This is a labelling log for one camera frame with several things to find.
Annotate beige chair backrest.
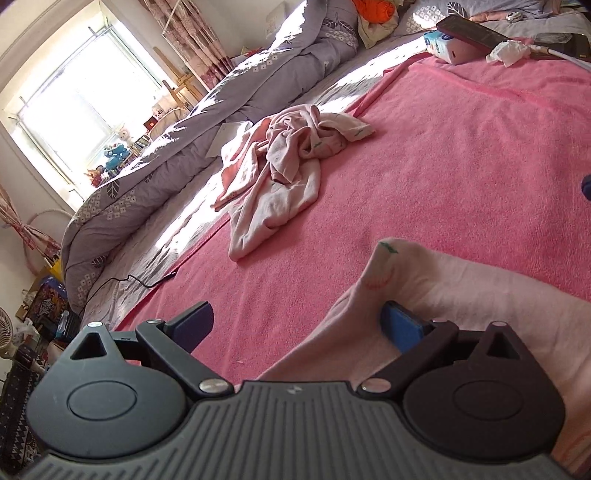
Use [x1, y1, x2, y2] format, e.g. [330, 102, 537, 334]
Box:
[157, 108, 185, 134]

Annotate pink white hula hoop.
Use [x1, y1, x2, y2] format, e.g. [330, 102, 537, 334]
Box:
[23, 208, 77, 273]

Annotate salmon pink cloth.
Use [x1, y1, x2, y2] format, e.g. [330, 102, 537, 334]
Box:
[211, 117, 273, 212]

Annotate pink hanging curtain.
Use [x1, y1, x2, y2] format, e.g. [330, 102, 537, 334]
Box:
[141, 0, 234, 90]

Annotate purple floral pillow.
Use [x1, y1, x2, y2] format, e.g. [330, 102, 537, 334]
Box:
[406, 0, 550, 33]

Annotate pink strawberry print pants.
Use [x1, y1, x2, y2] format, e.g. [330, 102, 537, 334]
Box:
[259, 237, 591, 476]

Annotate black cable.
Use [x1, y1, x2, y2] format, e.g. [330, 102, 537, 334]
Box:
[81, 272, 177, 319]

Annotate beige standing fan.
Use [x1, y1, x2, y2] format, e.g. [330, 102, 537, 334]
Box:
[0, 308, 49, 374]

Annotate wooden easel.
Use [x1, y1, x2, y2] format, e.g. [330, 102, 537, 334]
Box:
[154, 46, 208, 109]

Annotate white printed box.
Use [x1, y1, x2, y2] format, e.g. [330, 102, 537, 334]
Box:
[265, 2, 290, 40]

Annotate colourful printed box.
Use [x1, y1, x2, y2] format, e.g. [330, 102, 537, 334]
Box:
[25, 281, 70, 324]

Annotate white charger cable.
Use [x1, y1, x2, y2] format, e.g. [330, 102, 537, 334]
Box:
[531, 41, 591, 71]

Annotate tissue packet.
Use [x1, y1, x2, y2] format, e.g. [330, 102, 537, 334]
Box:
[424, 30, 495, 65]

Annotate dark red phone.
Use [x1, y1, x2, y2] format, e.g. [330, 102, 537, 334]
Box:
[436, 15, 522, 49]

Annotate purple floral duvet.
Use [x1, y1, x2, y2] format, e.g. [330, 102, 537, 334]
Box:
[61, 0, 361, 310]

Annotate patterned cloth covered cabinet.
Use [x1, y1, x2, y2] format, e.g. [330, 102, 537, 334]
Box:
[0, 364, 47, 467]

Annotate crumpled white tissue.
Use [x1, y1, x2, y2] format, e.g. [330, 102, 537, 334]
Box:
[486, 40, 532, 68]

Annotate blue plush toy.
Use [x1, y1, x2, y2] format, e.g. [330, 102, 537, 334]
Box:
[102, 142, 129, 171]

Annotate pink tied curtain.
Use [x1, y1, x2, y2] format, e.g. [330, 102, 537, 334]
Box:
[0, 185, 61, 257]

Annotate cream clothes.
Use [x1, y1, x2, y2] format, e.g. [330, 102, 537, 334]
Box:
[358, 9, 400, 49]

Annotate lavender bedsheet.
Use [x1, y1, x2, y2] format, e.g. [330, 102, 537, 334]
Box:
[81, 9, 591, 330]

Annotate pink towel blanket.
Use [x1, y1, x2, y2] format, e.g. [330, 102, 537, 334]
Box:
[113, 51, 591, 384]

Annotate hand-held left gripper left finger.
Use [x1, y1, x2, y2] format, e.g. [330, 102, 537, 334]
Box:
[61, 301, 234, 401]

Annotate orange cloth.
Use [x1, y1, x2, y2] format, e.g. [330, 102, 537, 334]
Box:
[353, 0, 398, 24]

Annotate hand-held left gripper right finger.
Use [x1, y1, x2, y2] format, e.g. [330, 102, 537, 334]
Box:
[360, 300, 528, 396]

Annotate light pink crumpled top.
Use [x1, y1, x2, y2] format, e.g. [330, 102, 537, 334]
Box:
[228, 104, 376, 261]

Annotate white paper sheet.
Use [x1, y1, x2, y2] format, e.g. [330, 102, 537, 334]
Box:
[206, 121, 252, 158]

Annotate window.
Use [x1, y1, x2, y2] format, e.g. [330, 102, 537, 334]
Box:
[0, 28, 176, 208]

